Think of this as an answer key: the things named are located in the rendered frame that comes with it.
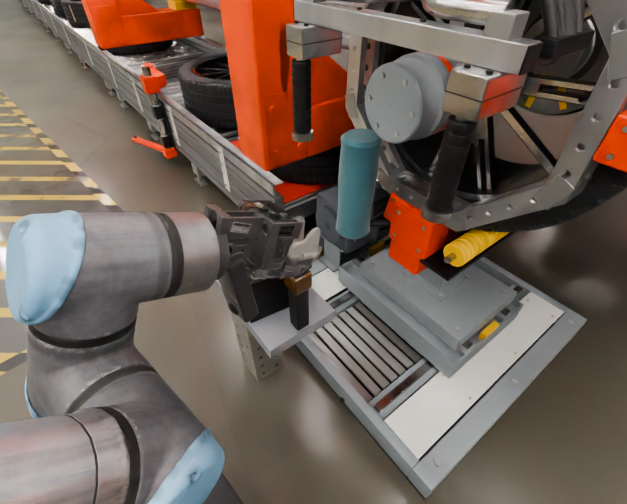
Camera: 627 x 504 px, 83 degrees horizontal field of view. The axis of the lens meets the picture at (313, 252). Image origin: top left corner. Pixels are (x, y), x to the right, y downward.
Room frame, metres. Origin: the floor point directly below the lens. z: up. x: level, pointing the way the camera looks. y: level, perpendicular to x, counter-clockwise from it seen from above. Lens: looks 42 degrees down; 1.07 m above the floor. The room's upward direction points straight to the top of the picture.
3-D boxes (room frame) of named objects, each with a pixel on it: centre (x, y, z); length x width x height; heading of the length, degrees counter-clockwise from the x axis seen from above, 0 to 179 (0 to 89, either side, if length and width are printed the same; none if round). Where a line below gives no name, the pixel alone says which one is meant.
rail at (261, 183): (2.10, 0.86, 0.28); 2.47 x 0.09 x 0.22; 37
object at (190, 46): (3.72, 1.60, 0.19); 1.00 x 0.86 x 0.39; 37
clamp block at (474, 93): (0.45, -0.21, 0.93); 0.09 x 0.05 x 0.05; 127
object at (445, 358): (0.84, -0.39, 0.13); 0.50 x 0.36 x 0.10; 37
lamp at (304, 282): (0.46, 0.03, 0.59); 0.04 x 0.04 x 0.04; 37
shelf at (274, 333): (0.61, 0.15, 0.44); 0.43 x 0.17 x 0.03; 37
